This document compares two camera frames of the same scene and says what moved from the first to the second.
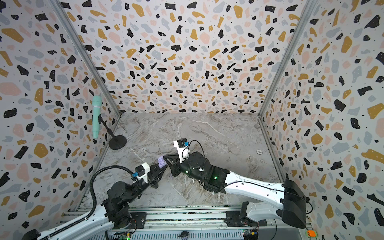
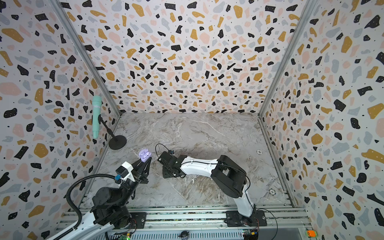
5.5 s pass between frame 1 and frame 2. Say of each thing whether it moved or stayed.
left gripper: moved
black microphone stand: stayed
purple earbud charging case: moved
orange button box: stayed
